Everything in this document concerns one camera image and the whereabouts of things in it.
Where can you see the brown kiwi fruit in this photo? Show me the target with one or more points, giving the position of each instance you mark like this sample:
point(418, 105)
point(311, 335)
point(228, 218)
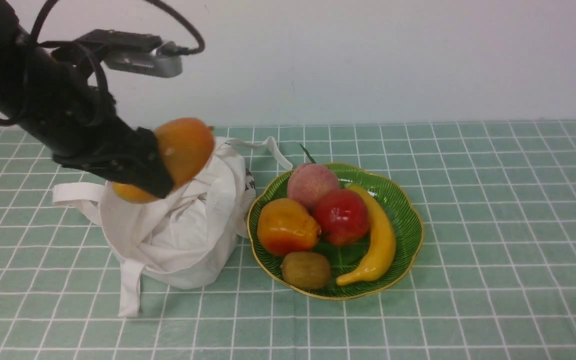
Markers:
point(306, 270)

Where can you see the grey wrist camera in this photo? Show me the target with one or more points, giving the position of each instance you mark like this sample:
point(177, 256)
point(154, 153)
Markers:
point(142, 54)

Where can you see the yellow banana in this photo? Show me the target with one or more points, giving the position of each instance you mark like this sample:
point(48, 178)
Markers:
point(382, 243)

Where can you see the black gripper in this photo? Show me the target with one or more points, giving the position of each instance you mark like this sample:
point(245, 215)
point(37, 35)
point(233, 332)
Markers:
point(83, 132)

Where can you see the pink peach with leaf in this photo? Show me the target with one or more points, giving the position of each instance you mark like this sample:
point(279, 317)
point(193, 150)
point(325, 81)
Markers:
point(310, 182)

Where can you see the green checked tablecloth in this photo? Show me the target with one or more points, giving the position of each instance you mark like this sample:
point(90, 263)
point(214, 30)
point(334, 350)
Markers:
point(495, 279)

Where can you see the orange yellow persimmon fruit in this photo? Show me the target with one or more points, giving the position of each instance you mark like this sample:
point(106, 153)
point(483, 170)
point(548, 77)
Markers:
point(285, 226)

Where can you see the yellow orange mango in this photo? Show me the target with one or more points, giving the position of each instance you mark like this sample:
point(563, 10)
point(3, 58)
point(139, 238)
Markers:
point(184, 146)

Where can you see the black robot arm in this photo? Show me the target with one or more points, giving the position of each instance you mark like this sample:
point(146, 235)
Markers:
point(26, 65)

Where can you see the red apple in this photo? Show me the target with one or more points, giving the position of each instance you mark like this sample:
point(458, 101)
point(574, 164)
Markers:
point(343, 217)

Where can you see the green leaf-shaped plate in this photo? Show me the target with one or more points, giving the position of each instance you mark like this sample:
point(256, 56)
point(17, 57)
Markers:
point(402, 215)

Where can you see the white cloth tote bag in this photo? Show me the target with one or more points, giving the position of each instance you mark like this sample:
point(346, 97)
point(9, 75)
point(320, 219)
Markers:
point(184, 240)

